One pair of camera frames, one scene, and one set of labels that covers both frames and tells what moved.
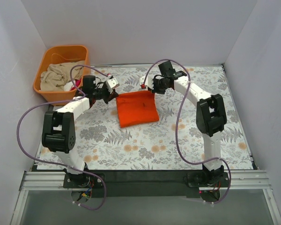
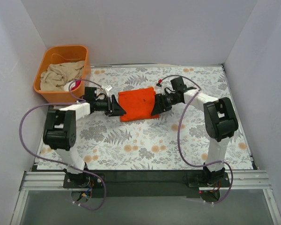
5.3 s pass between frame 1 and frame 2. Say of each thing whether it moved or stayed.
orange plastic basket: stayed
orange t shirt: moved
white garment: stayed
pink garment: stayed
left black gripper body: moved
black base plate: stayed
